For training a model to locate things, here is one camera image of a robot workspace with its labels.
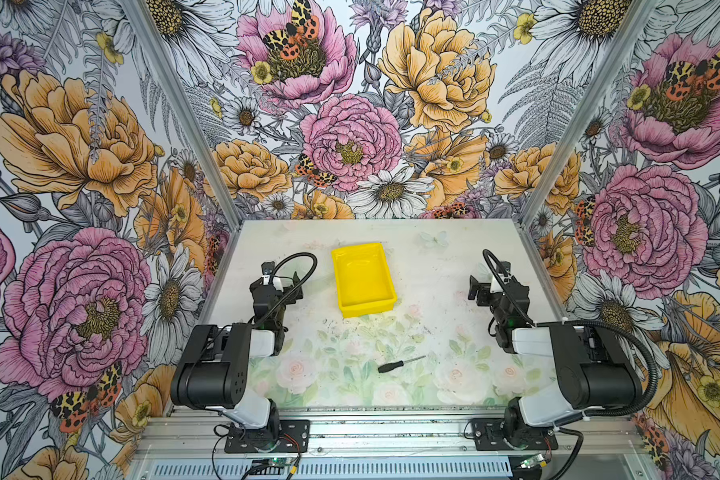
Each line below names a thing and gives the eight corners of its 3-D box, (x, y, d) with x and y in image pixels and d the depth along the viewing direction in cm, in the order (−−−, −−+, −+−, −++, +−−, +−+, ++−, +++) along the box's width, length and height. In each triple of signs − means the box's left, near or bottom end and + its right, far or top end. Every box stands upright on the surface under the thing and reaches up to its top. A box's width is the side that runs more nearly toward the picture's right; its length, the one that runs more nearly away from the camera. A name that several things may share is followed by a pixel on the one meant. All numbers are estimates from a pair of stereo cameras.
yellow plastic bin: (340, 319, 96) (339, 310, 92) (333, 253, 114) (331, 243, 110) (396, 311, 98) (397, 302, 94) (381, 247, 116) (381, 237, 112)
